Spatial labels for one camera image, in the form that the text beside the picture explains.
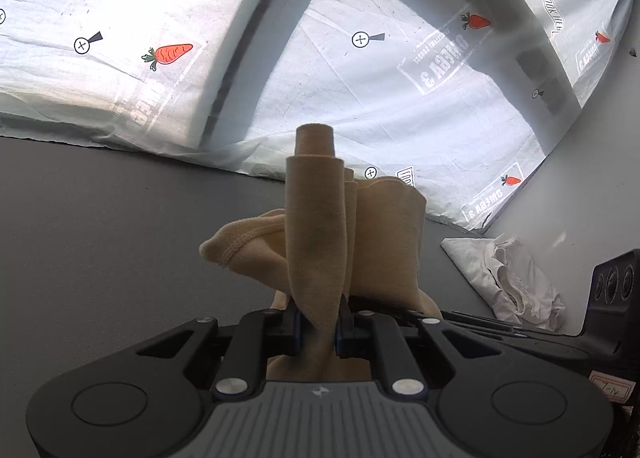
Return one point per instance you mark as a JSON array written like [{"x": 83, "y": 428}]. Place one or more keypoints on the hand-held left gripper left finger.
[{"x": 296, "y": 335}]

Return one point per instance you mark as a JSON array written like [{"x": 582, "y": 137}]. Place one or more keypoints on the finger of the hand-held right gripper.
[{"x": 505, "y": 327}]

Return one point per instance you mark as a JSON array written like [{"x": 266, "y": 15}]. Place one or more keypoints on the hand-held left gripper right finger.
[{"x": 341, "y": 335}]

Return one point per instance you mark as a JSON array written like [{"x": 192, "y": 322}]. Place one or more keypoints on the beige sweater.
[{"x": 320, "y": 238}]

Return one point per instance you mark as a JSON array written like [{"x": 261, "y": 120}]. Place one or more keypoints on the white crumpled cloth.
[{"x": 505, "y": 278}]

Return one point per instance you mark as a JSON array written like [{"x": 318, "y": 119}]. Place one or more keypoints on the window frame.
[{"x": 250, "y": 37}]

